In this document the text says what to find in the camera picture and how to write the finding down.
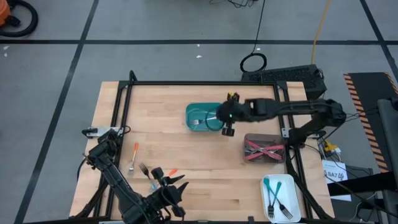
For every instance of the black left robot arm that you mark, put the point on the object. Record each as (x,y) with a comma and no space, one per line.
(118,183)

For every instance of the white paper sheet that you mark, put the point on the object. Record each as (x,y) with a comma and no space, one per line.
(332,166)

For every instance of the black yellow striped ramp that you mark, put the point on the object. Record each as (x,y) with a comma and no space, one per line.
(370,93)

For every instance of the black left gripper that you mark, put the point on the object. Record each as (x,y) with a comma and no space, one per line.
(164,199)

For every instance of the grey translucent plastic bin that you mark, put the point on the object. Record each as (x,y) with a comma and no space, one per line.
(264,136)

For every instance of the black metal beam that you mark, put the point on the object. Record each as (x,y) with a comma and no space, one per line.
(367,183)

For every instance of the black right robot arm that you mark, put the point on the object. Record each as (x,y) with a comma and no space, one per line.
(295,107)

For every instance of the teal plastic bin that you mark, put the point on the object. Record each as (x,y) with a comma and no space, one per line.
(194,109)

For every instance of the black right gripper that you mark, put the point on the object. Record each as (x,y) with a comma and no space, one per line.
(228,129)

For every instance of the white plastic bin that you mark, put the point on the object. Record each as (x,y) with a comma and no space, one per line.
(287,186)

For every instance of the orange vacuum cleaner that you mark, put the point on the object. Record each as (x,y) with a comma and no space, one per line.
(3,12)

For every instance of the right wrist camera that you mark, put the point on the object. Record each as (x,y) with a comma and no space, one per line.
(233,112)

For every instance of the black computer tower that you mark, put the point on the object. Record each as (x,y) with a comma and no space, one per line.
(289,76)

